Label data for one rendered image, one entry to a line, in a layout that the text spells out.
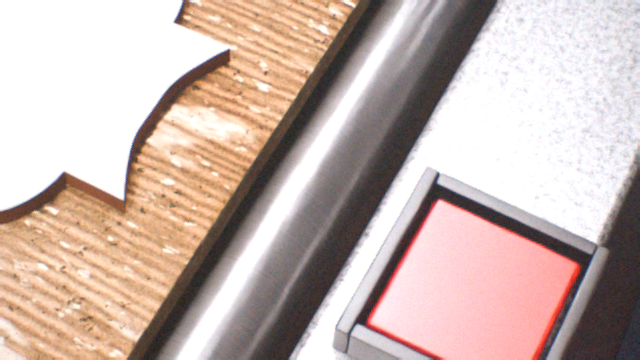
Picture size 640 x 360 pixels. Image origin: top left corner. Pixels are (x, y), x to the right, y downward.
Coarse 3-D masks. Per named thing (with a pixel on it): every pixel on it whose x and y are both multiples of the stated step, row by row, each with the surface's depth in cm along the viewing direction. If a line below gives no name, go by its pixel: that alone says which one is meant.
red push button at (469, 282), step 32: (448, 224) 49; (480, 224) 49; (416, 256) 48; (448, 256) 48; (480, 256) 48; (512, 256) 48; (544, 256) 48; (416, 288) 47; (448, 288) 47; (480, 288) 48; (512, 288) 48; (544, 288) 48; (384, 320) 47; (416, 320) 47; (448, 320) 47; (480, 320) 47; (512, 320) 47; (544, 320) 47; (448, 352) 46; (480, 352) 46; (512, 352) 46
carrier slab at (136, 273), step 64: (192, 0) 53; (256, 0) 53; (320, 0) 53; (256, 64) 51; (320, 64) 52; (192, 128) 50; (256, 128) 50; (64, 192) 48; (128, 192) 48; (192, 192) 48; (0, 256) 46; (64, 256) 47; (128, 256) 47; (192, 256) 47; (0, 320) 45; (64, 320) 45; (128, 320) 45
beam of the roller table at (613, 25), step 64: (512, 0) 56; (576, 0) 57; (512, 64) 55; (576, 64) 55; (448, 128) 53; (512, 128) 53; (576, 128) 53; (512, 192) 51; (576, 192) 52; (320, 320) 48
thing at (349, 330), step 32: (416, 192) 49; (448, 192) 49; (480, 192) 49; (416, 224) 50; (512, 224) 49; (544, 224) 49; (384, 256) 48; (576, 256) 49; (608, 256) 48; (352, 320) 46; (576, 320) 47; (352, 352) 47; (384, 352) 46; (416, 352) 46
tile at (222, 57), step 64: (0, 0) 51; (64, 0) 51; (128, 0) 52; (0, 64) 50; (64, 64) 50; (128, 64) 50; (192, 64) 50; (0, 128) 48; (64, 128) 48; (128, 128) 48; (0, 192) 47
